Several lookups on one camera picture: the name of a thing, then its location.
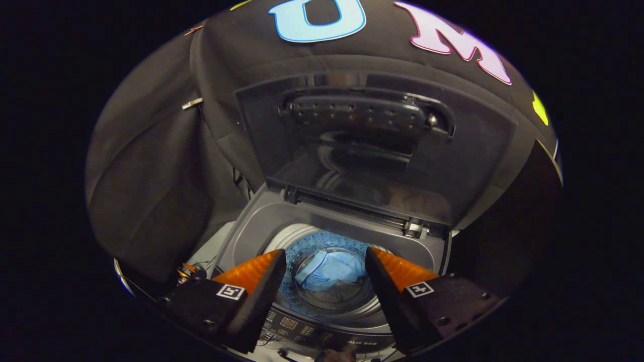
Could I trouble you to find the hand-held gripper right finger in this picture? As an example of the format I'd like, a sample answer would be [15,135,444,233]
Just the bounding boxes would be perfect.
[365,246,504,355]

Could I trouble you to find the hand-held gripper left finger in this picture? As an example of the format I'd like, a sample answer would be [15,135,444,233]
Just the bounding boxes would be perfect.
[161,249,287,354]

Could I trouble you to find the light blue shirt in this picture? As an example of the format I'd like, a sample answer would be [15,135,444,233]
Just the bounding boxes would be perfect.
[294,249,369,293]

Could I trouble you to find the dark washing machine lid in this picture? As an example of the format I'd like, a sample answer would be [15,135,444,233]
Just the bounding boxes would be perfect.
[234,70,519,237]

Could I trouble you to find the thin tangled wires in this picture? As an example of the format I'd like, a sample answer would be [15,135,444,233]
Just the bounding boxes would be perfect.
[256,329,292,360]

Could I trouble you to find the orange wire bundle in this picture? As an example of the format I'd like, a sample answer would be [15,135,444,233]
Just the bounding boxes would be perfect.
[176,261,208,282]

